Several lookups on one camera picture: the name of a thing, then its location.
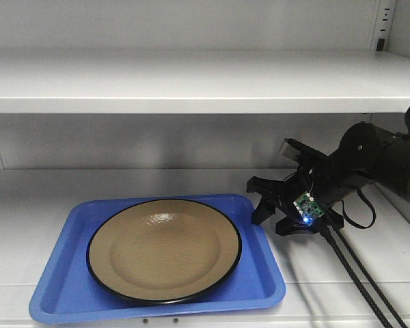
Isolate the beige plate with black rim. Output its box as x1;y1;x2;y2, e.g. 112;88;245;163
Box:
87;199;243;304

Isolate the white cabinet upper shelf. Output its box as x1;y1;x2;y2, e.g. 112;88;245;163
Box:
0;49;410;114

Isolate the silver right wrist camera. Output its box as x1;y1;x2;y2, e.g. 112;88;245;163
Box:
279;138;301;162

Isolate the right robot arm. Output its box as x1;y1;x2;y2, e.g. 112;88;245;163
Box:
247;107;410;236

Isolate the blue plastic tray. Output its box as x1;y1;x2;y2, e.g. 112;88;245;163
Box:
29;194;286;324

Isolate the green right circuit board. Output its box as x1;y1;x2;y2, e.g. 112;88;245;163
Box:
293;192;325;226

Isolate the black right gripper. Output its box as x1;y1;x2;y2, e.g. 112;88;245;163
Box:
246;143;362;236

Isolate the black shelf support clip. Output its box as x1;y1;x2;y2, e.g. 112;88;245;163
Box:
376;38;385;51

